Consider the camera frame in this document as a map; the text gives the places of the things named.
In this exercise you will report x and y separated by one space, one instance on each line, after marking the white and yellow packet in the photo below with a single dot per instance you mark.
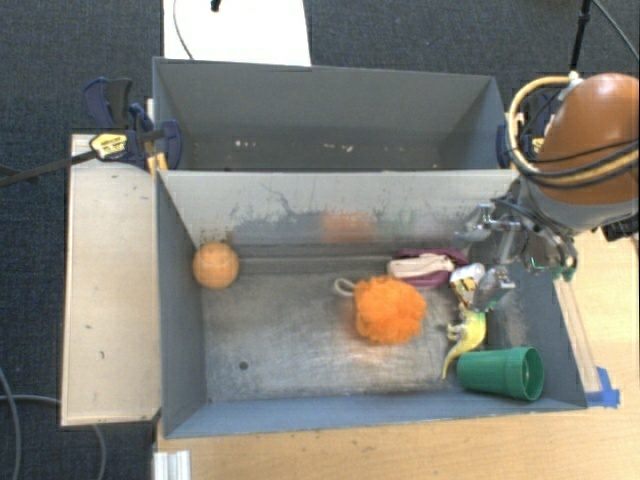
464 284

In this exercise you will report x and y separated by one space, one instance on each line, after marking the black cylinder on white bracket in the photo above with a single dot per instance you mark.
622 228

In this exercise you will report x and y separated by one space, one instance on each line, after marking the pale wood flat board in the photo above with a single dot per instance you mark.
110 293

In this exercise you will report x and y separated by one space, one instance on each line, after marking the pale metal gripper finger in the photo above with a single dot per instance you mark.
487 224
491 288

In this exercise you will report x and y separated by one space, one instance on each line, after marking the green plastic cup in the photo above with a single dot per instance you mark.
495 372

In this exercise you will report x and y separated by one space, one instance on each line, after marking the yellow-green toy dinosaur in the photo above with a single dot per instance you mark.
470 335

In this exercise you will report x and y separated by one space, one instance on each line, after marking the orange mesh bath sponge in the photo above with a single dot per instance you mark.
387 310

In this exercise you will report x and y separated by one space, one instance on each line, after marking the grey metal bin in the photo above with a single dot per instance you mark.
300 348

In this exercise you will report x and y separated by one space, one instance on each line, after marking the orange ball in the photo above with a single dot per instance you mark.
215 265

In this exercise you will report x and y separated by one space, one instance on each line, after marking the purple and white cloth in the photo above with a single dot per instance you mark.
425 266

